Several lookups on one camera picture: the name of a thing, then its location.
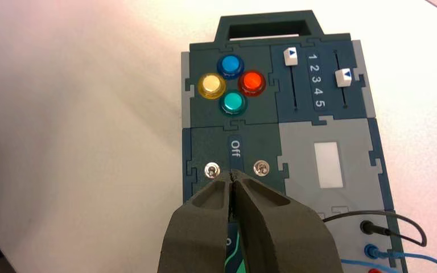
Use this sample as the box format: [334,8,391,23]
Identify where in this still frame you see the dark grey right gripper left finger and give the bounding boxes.
[157,171,231,273]

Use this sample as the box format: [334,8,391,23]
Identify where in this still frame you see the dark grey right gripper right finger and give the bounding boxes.
[230,170,345,273]

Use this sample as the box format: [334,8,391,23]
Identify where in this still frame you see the white slider knob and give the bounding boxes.
[283,47,299,67]
[334,69,353,88]

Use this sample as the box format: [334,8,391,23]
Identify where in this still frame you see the white rectangular display window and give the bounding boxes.
[314,142,344,189]

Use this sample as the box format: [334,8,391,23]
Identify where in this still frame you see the teal and grey control box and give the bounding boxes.
[180,10,408,273]

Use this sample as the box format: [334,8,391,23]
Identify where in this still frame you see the green round push button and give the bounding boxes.
[218,91,248,117]

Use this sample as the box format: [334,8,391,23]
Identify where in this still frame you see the yellow round push button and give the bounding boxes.
[198,73,227,100]

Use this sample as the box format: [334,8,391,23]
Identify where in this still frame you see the red round push button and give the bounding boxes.
[238,70,267,97]

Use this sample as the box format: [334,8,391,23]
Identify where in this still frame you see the blue round push button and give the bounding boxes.
[217,54,245,80]

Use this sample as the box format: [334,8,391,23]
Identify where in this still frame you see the silver toggle switch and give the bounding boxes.
[253,160,270,177]
[204,163,221,179]

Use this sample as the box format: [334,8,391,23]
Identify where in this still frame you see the black banana plug cable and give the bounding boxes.
[322,210,428,248]

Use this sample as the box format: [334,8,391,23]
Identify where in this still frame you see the blue banana plug cable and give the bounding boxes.
[341,243,437,273]

